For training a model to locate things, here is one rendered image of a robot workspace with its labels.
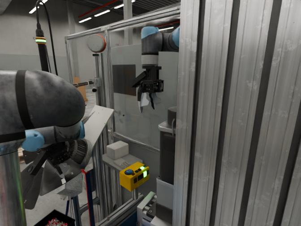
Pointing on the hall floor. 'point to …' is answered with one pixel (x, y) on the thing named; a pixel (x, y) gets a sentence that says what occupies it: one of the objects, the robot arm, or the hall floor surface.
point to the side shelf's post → (120, 192)
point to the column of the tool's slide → (104, 134)
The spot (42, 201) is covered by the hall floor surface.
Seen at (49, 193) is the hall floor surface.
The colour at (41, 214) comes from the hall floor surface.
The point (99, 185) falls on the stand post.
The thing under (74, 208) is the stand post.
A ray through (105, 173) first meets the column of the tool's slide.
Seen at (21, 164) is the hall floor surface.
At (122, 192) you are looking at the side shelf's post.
